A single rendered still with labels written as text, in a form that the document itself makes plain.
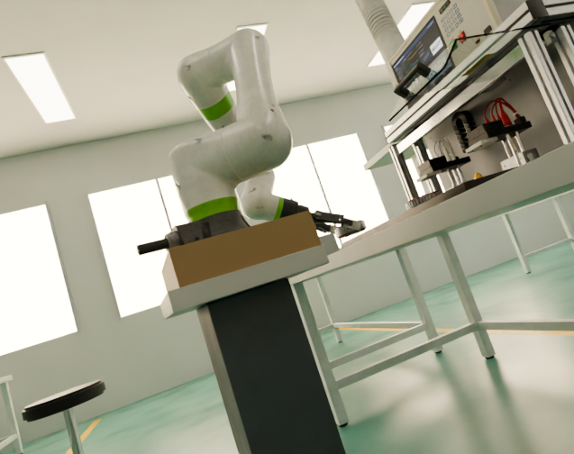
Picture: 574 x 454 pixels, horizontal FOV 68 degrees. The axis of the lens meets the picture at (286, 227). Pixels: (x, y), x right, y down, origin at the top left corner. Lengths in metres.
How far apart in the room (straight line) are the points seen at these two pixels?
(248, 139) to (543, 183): 0.55
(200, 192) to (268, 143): 0.18
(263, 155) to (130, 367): 4.87
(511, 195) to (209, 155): 0.58
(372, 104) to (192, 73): 5.96
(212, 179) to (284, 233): 0.20
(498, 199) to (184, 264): 0.56
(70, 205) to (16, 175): 0.74
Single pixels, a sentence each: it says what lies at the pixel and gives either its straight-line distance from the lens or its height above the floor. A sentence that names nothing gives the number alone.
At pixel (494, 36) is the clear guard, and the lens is 1.11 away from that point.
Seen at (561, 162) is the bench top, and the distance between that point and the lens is 0.68.
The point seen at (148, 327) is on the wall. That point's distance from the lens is 5.59.
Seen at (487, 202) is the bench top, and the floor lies 0.72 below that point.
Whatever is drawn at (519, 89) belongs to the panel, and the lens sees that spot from 1.39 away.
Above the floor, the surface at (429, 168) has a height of 0.89.
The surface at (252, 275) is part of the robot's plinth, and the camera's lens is 0.81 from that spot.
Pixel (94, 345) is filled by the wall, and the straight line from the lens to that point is 5.66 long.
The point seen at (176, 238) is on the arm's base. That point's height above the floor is 0.86.
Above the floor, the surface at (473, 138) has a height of 0.90.
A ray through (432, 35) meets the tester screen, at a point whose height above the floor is 1.25.
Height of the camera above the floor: 0.69
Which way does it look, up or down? 8 degrees up
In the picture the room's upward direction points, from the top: 19 degrees counter-clockwise
